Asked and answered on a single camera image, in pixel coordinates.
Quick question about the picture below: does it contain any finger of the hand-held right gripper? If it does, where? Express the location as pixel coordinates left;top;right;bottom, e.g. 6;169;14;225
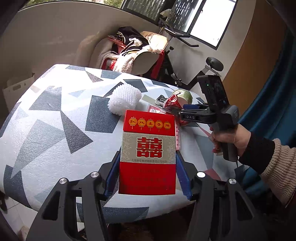
178;110;217;125
183;104;216;112

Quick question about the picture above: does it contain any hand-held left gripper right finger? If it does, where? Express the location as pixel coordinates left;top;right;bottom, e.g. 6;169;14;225
176;150;271;241

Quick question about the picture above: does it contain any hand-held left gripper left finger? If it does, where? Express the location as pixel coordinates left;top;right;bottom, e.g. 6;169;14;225
25;150;122;241

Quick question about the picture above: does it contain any red cigarette box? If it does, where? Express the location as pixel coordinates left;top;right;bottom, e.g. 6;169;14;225
118;110;177;195

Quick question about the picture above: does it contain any dark red trash bin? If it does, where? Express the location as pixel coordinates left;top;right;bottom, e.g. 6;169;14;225
116;220;192;241

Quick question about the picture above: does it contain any person's right forearm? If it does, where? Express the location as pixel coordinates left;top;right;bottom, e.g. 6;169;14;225
238;132;296;208

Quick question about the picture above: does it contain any person's right hand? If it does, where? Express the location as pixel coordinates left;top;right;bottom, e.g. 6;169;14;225
211;125;252;156

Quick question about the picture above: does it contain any green drink can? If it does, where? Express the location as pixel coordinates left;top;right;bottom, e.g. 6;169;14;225
172;89;194;105

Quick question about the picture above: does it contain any red checkered packet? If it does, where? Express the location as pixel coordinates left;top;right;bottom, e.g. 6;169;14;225
147;104;192;150

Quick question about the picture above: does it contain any black exercise bike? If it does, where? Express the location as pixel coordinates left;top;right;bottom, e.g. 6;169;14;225
158;16;224;91

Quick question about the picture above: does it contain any red cloth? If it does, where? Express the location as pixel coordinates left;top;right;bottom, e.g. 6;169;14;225
150;50;166;79

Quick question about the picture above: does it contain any blue curtain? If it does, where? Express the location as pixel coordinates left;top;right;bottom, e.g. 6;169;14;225
238;28;296;142

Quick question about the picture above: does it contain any beige chair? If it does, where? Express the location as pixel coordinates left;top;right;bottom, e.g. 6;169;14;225
89;31;170;78

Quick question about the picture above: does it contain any white foam fruit net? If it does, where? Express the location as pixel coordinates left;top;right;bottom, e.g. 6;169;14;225
108;84;142;115

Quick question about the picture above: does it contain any geometric patterned tablecloth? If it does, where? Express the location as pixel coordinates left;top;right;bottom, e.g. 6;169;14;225
0;64;236;224

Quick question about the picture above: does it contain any white fluffy blanket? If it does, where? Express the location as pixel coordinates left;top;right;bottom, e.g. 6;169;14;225
96;45;160;74

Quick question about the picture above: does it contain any black jacket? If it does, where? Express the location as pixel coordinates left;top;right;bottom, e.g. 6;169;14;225
114;26;149;57

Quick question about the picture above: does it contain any white cardboard box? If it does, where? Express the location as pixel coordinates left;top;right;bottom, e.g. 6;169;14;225
2;73;36;113

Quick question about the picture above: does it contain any black window frame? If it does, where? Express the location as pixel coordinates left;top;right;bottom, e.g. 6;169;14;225
120;0;238;51

